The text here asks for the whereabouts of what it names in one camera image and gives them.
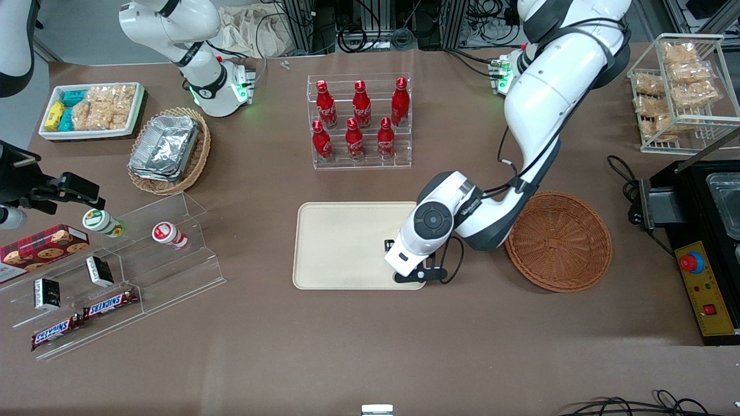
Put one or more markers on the packaged fried snack bag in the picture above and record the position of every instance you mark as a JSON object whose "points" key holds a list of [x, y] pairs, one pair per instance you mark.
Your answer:
{"points": [[696, 95], [650, 85], [653, 106], [659, 128], [679, 53], [691, 72]]}

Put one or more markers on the silver metal bracket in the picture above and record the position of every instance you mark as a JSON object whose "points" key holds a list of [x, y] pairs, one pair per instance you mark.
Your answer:
{"points": [[377, 410]]}

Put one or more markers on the light oval wicker basket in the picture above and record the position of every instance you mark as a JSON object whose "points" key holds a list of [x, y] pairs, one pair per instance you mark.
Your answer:
{"points": [[199, 156]]}

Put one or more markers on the red cola bottle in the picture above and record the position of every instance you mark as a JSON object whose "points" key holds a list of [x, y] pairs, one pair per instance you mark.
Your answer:
{"points": [[321, 144], [325, 107], [386, 141], [362, 107], [355, 141], [400, 104]]}

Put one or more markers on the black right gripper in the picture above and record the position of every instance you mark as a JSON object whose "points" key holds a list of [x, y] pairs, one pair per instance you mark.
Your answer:
{"points": [[19, 180]]}

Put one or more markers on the red lid yogurt cup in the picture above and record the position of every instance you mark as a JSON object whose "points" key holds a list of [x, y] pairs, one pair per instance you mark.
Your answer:
{"points": [[167, 234]]}

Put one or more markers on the aluminium frame rack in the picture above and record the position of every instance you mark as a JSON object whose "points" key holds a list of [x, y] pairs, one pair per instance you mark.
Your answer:
{"points": [[303, 26]]}

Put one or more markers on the yellow control panel box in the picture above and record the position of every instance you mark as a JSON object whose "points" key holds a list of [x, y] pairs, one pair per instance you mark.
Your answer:
{"points": [[711, 306]]}

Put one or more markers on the clear bag of rice crackers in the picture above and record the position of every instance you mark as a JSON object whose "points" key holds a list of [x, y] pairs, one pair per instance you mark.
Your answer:
{"points": [[104, 107]]}

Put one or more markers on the red emergency stop button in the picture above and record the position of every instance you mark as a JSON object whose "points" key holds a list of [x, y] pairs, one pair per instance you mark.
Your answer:
{"points": [[692, 263]]}

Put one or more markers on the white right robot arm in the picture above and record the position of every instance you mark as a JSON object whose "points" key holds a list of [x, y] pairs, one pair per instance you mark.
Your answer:
{"points": [[196, 52]]}

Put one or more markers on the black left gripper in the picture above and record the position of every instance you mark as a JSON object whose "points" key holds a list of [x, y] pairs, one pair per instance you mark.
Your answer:
{"points": [[388, 244]]}

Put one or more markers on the brown round wicker basket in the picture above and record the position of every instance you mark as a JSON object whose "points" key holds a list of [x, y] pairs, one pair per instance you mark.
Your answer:
{"points": [[561, 242]]}

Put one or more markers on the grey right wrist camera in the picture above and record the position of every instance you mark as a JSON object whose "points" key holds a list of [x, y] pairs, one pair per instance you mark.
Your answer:
{"points": [[11, 218]]}

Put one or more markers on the clear acrylic bottle rack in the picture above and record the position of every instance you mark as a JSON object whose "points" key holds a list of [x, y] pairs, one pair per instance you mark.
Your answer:
{"points": [[404, 156]]}

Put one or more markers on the red plaid cookie box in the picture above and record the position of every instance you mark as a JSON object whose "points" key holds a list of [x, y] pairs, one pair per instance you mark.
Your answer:
{"points": [[40, 248]]}

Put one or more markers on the black countertop appliance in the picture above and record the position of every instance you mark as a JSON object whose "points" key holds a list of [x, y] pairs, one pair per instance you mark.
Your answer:
{"points": [[694, 202]]}

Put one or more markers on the beige cloth bag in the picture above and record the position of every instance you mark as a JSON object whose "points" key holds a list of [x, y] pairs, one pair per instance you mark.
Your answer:
{"points": [[248, 32]]}

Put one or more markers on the beige rectangular tray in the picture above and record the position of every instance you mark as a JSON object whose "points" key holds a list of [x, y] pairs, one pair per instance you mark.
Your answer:
{"points": [[347, 245]]}

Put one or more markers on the stack of foil trays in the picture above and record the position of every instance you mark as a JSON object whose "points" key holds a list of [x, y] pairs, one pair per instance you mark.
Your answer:
{"points": [[165, 147]]}

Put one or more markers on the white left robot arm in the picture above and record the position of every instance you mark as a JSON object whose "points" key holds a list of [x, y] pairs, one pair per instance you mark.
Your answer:
{"points": [[549, 86]]}

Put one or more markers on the white rectangular snack bin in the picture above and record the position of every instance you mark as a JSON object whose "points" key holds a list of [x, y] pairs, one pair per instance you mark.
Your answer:
{"points": [[137, 112]]}

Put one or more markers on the clear acrylic stepped display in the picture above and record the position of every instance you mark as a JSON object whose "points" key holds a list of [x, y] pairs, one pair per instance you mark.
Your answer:
{"points": [[173, 277]]}

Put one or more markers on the yellow small carton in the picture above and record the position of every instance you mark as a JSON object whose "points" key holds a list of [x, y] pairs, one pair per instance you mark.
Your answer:
{"points": [[55, 115]]}

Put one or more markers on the Snickers chocolate bar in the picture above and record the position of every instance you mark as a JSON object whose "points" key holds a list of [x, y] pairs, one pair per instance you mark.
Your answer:
{"points": [[110, 303], [55, 333]]}

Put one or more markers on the teal small carton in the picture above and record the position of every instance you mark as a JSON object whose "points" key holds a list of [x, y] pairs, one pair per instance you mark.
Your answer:
{"points": [[66, 120], [74, 97]]}

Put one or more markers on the small black white box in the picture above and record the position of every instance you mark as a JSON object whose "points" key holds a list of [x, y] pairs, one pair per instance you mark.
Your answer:
{"points": [[47, 293], [99, 271]]}

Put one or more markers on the green lid yogurt cup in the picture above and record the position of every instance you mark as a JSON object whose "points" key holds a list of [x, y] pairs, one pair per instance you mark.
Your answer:
{"points": [[101, 222]]}

